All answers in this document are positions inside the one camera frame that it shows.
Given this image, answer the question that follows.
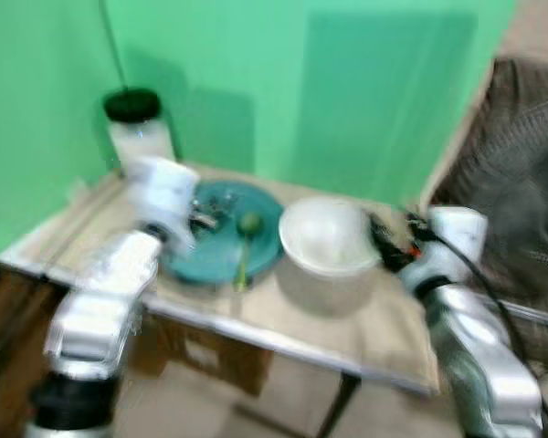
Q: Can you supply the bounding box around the teal round plate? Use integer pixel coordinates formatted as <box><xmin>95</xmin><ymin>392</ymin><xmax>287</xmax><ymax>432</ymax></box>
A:
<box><xmin>160</xmin><ymin>180</ymin><xmax>285</xmax><ymax>287</ymax></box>

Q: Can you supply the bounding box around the green spoon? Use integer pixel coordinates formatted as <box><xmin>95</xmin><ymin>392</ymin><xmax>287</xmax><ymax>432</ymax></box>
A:
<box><xmin>235</xmin><ymin>211</ymin><xmax>264</xmax><ymax>291</ymax></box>

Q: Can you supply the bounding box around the white bowl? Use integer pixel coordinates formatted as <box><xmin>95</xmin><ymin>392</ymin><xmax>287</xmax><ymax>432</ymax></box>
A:
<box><xmin>279</xmin><ymin>196</ymin><xmax>385</xmax><ymax>278</ymax></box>

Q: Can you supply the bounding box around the beige folding table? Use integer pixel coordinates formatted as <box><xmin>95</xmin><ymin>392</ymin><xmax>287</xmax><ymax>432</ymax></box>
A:
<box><xmin>0</xmin><ymin>164</ymin><xmax>445</xmax><ymax>438</ymax></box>

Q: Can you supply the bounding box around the clear jar with black lid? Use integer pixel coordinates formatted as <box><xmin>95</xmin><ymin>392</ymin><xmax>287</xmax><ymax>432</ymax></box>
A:
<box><xmin>103</xmin><ymin>88</ymin><xmax>177</xmax><ymax>176</ymax></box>

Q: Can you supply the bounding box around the brown cardboard box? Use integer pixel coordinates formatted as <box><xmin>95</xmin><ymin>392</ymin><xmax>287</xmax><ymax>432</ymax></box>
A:
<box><xmin>130</xmin><ymin>313</ymin><xmax>276</xmax><ymax>399</ymax></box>

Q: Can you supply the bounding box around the black electric fan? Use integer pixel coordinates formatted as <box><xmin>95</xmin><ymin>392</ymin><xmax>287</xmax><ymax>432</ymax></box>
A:
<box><xmin>473</xmin><ymin>94</ymin><xmax>548</xmax><ymax>279</ymax></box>

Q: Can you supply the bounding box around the green backdrop cloth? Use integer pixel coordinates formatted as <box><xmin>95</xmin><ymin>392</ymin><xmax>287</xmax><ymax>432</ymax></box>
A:
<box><xmin>0</xmin><ymin>0</ymin><xmax>518</xmax><ymax>266</ymax></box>

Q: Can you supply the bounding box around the brown woven chair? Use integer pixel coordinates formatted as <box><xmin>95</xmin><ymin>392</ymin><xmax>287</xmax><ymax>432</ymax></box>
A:
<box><xmin>425</xmin><ymin>57</ymin><xmax>548</xmax><ymax>370</ymax></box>

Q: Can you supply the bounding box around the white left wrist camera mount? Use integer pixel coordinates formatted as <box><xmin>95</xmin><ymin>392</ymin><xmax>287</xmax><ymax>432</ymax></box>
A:
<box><xmin>128</xmin><ymin>157</ymin><xmax>200</xmax><ymax>249</ymax></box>

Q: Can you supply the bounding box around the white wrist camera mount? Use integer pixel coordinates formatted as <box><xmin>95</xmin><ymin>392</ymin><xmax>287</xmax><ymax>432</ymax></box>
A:
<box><xmin>128</xmin><ymin>157</ymin><xmax>200</xmax><ymax>249</ymax></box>
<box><xmin>409</xmin><ymin>207</ymin><xmax>489</xmax><ymax>286</ymax></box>

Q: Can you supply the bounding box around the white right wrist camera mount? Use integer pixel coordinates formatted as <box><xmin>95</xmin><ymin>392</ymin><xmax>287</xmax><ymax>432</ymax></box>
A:
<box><xmin>409</xmin><ymin>207</ymin><xmax>489</xmax><ymax>286</ymax></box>

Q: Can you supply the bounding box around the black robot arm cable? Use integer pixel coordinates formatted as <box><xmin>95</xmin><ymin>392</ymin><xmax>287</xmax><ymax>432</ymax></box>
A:
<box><xmin>406</xmin><ymin>212</ymin><xmax>548</xmax><ymax>438</ymax></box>

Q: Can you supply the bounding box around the thin black hanging cable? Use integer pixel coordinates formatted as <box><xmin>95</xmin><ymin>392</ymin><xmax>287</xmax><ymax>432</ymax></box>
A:
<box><xmin>98</xmin><ymin>0</ymin><xmax>130</xmax><ymax>90</ymax></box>

